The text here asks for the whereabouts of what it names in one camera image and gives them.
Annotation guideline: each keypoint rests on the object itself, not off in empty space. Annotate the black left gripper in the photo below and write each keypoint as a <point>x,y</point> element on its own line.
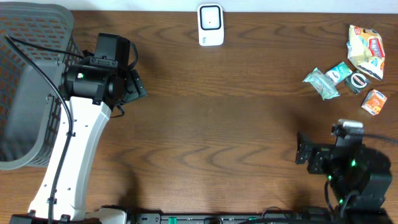
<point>137,88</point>

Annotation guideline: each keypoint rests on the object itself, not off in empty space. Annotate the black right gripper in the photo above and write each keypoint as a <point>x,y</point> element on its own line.
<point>318,163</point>

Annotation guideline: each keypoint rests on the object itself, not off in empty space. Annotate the teal crinkled snack pack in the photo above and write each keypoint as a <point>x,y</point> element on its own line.
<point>323,85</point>

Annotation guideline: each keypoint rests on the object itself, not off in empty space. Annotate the teal Kleenex tissue pack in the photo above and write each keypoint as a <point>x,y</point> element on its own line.
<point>338,73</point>

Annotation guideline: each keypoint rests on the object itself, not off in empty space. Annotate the orange Kleenex tissue pack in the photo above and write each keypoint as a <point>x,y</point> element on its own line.
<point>374,102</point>

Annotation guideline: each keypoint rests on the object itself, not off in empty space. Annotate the dark green round-label pack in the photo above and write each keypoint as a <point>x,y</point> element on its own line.
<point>357,82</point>

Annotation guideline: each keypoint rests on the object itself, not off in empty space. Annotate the large yellow wipes pack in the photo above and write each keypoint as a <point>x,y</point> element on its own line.
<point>366,51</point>

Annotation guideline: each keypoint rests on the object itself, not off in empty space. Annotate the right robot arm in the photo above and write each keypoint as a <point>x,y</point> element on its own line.
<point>358,175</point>

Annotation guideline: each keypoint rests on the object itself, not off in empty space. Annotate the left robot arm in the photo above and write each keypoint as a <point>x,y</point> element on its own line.
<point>90,94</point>

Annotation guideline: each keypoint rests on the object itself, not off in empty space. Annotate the white barcode scanner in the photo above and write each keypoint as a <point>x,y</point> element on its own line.
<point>210,25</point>

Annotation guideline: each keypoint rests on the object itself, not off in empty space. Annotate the dark grey plastic basket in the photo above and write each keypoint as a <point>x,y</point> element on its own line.
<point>30,110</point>

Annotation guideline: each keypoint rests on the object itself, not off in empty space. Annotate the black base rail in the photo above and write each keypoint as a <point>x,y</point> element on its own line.
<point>271,214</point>

